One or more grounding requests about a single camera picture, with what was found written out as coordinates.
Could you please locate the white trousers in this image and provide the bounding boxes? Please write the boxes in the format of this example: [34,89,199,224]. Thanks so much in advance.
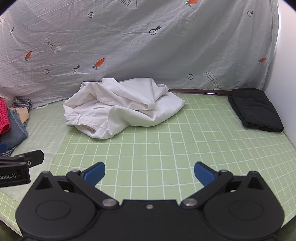
[63,78,185,139]

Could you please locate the blue denim jeans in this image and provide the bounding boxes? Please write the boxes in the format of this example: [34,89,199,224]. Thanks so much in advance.
[1,108,28,150]

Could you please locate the red knit garment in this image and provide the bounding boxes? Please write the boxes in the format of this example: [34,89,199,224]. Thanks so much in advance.
[0,98,11,135]

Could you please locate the beige cloth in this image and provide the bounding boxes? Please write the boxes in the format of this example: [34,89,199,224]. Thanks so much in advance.
[10,108,29,124]

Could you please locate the blue plaid shirt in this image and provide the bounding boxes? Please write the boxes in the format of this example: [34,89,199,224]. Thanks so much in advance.
[1,96,32,156]

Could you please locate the green grid mat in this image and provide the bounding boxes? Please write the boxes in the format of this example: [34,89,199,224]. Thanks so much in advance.
[14,94,295,221]

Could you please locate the folded black garment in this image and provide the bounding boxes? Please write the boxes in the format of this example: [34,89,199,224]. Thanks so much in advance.
[228,88,284,133]

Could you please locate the carrot print white sheet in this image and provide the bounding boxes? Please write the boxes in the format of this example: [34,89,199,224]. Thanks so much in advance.
[1,1,279,106]

